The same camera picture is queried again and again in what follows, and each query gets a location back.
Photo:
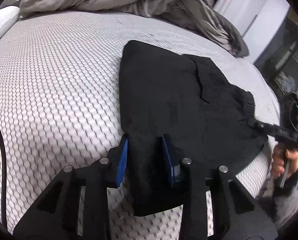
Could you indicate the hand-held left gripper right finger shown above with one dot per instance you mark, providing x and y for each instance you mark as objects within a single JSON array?
[{"x": 170, "y": 162}]

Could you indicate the black pants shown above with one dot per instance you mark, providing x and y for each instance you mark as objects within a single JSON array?
[{"x": 176, "y": 100}]

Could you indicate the person's right hand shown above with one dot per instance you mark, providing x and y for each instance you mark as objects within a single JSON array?
[{"x": 293, "y": 158}]

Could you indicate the white curtain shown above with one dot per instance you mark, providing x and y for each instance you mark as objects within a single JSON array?
[{"x": 239, "y": 5}]

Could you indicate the person's right forearm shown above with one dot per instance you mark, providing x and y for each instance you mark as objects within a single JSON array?
[{"x": 286, "y": 200}]

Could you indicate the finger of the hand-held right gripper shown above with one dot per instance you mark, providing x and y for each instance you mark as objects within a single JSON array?
[{"x": 261, "y": 127}]

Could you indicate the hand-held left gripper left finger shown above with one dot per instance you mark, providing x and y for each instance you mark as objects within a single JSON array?
[{"x": 121, "y": 162}]

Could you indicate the dark cabinet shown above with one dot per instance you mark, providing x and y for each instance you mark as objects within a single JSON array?
[{"x": 289, "y": 55}]

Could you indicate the white pillow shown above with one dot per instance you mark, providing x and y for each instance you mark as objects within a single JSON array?
[{"x": 3, "y": 20}]

